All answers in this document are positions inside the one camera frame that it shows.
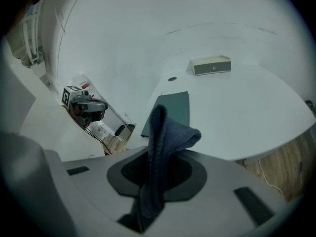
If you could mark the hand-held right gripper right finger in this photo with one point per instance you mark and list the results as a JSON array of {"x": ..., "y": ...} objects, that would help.
[{"x": 192, "y": 181}]

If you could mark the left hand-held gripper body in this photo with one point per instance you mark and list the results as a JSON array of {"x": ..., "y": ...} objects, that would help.
[{"x": 84, "y": 104}]

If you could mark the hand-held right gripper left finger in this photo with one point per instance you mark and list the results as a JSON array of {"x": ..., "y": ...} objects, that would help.
[{"x": 123, "y": 179}]

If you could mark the dark grey notebook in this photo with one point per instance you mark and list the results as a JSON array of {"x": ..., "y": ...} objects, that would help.
[{"x": 176, "y": 107}]

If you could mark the white water dispenser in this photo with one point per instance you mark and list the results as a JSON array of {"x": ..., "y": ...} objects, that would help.
[{"x": 113, "y": 112}]

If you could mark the person's white shirt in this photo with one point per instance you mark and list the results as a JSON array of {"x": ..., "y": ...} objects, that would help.
[{"x": 37, "y": 102}]

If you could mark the white trash bin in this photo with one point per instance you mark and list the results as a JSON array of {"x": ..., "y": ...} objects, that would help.
[{"x": 124, "y": 131}]

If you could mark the white table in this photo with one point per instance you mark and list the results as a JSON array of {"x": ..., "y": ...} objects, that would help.
[{"x": 234, "y": 112}]

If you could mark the grey and white box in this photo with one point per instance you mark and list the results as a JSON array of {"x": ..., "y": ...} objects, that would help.
[{"x": 211, "y": 67}]

